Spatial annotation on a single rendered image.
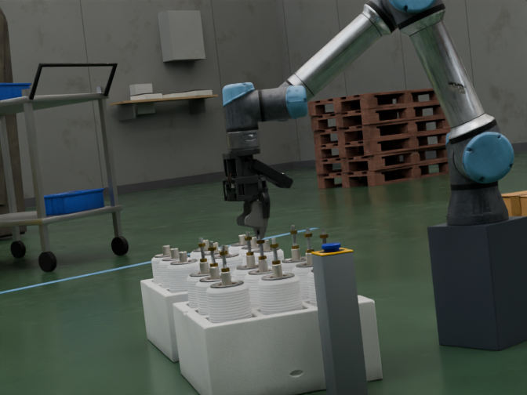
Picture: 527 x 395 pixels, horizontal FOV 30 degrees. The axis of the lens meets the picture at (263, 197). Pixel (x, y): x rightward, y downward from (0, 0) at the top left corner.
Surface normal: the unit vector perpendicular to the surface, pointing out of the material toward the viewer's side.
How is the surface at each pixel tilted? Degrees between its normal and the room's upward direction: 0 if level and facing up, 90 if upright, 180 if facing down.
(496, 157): 97
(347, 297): 90
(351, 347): 90
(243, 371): 90
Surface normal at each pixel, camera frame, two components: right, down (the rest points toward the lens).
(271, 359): 0.26, 0.03
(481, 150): 0.06, 0.18
